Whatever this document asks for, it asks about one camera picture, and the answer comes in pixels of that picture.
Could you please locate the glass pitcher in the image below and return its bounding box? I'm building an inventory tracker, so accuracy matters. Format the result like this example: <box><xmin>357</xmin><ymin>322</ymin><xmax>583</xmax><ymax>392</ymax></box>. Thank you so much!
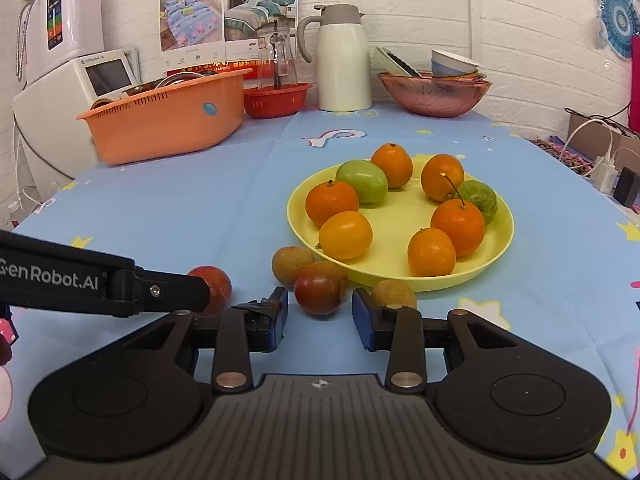
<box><xmin>257</xmin><ymin>20</ymin><xmax>297</xmax><ymax>90</ymax></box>

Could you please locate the small orange tangerine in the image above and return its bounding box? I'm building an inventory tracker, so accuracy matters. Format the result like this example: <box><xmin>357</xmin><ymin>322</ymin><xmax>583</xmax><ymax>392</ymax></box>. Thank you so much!
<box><xmin>407</xmin><ymin>228</ymin><xmax>457</xmax><ymax>278</ymax></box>

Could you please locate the bedding poster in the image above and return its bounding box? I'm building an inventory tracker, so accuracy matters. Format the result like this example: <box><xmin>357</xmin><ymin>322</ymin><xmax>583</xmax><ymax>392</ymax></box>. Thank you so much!
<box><xmin>158</xmin><ymin>0</ymin><xmax>299</xmax><ymax>74</ymax></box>

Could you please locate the tangerine with leaf calyx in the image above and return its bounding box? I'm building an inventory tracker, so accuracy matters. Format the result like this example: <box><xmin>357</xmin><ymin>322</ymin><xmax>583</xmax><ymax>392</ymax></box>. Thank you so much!
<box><xmin>305</xmin><ymin>180</ymin><xmax>359</xmax><ymax>228</ymax></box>

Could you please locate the white water purifier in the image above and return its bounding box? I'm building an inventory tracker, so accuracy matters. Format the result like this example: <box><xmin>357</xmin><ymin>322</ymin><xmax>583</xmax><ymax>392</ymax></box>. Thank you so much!
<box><xmin>25</xmin><ymin>0</ymin><xmax>104</xmax><ymax>84</ymax></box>

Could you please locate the red cherry tomato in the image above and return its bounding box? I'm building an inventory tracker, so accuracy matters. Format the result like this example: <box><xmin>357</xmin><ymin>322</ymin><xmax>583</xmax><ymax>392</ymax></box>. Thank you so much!
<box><xmin>189</xmin><ymin>266</ymin><xmax>232</xmax><ymax>318</ymax></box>

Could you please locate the green guava fruit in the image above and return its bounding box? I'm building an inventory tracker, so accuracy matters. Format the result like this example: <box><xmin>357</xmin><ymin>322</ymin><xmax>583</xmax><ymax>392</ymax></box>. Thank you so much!
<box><xmin>458</xmin><ymin>180</ymin><xmax>498</xmax><ymax>226</ymax></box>

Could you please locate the white power adapter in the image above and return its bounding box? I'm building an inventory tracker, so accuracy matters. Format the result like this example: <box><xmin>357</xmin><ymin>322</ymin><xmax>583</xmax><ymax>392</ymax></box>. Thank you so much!
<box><xmin>591</xmin><ymin>157</ymin><xmax>618</xmax><ymax>195</ymax></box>

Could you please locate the orange plastic basket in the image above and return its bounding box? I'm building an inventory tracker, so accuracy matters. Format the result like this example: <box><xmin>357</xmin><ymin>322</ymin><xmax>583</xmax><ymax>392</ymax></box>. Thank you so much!
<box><xmin>77</xmin><ymin>68</ymin><xmax>250</xmax><ymax>166</ymax></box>

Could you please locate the yellow orange citrus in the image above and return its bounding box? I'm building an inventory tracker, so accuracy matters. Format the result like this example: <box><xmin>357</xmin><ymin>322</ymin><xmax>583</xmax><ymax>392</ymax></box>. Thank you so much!
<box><xmin>319</xmin><ymin>211</ymin><xmax>373</xmax><ymax>260</ymax></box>

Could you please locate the blue patterned tablecloth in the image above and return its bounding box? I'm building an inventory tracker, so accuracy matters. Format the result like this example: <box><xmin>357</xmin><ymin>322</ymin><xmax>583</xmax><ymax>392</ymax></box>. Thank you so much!
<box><xmin>18</xmin><ymin>105</ymin><xmax>639</xmax><ymax>476</ymax></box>

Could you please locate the large orange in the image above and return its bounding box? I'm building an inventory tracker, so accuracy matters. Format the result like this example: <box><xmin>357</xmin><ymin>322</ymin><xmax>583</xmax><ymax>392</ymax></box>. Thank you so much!
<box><xmin>421</xmin><ymin>154</ymin><xmax>465</xmax><ymax>203</ymax></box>
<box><xmin>371</xmin><ymin>143</ymin><xmax>413</xmax><ymax>190</ymax></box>

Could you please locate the brown longan fruit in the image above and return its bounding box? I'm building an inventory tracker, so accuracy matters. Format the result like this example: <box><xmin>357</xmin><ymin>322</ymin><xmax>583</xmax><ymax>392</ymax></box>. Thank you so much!
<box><xmin>271</xmin><ymin>246</ymin><xmax>314</xmax><ymax>288</ymax></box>
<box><xmin>371</xmin><ymin>280</ymin><xmax>418</xmax><ymax>309</ymax></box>

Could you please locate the pink gift bag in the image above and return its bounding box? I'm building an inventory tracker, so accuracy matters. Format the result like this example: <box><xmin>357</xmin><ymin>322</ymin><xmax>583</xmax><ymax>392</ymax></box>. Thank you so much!
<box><xmin>628</xmin><ymin>36</ymin><xmax>640</xmax><ymax>133</ymax></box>

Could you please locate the cardboard box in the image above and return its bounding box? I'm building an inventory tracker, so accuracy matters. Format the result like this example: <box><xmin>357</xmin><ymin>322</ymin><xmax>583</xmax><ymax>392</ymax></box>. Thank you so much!
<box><xmin>570</xmin><ymin>122</ymin><xmax>640</xmax><ymax>174</ymax></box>

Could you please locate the stemmed tangerine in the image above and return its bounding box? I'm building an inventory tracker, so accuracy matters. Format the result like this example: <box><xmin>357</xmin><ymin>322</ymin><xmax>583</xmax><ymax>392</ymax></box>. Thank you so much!
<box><xmin>431</xmin><ymin>172</ymin><xmax>486</xmax><ymax>258</ymax></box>

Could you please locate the yellow plastic plate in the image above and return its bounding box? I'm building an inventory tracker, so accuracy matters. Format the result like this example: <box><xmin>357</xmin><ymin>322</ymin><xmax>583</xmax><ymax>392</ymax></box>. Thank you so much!
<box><xmin>286</xmin><ymin>154</ymin><xmax>515</xmax><ymax>292</ymax></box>

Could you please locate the white countertop appliance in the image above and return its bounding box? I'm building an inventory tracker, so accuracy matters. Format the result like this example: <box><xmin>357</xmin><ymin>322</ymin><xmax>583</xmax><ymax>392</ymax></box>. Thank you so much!
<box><xmin>12</xmin><ymin>47</ymin><xmax>141</xmax><ymax>200</ymax></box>

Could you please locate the dark red tomato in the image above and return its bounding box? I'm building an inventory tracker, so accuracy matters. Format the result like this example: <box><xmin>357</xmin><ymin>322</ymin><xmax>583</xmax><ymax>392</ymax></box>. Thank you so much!
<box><xmin>294</xmin><ymin>261</ymin><xmax>348</xmax><ymax>316</ymax></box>

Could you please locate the red plastic basket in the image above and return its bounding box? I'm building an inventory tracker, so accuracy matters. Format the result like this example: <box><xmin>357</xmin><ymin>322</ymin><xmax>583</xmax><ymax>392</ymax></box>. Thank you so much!
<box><xmin>244</xmin><ymin>84</ymin><xmax>312</xmax><ymax>119</ymax></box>

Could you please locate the blue round wall fan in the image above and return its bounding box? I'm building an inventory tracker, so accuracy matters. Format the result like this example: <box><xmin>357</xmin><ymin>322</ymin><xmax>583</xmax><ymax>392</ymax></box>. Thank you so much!
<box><xmin>596</xmin><ymin>0</ymin><xmax>639</xmax><ymax>60</ymax></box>

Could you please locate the smooth green fruit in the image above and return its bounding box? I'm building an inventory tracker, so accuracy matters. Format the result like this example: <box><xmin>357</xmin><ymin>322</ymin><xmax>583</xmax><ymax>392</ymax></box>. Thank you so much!
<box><xmin>335</xmin><ymin>159</ymin><xmax>388</xmax><ymax>205</ymax></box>

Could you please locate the white thermos jug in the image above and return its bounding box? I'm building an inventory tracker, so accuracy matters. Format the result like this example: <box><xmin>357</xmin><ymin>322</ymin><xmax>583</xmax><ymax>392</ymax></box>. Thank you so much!
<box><xmin>296</xmin><ymin>3</ymin><xmax>372</xmax><ymax>113</ymax></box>

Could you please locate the pink glass bowl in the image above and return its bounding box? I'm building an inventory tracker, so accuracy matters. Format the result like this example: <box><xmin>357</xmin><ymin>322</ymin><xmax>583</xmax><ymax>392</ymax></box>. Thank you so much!
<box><xmin>378</xmin><ymin>73</ymin><xmax>491</xmax><ymax>118</ymax></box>

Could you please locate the white blue ceramic bowl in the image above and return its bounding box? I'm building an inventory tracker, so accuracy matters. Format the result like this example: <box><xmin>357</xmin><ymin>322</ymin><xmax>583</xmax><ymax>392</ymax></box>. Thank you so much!
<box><xmin>431</xmin><ymin>49</ymin><xmax>480</xmax><ymax>77</ymax></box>

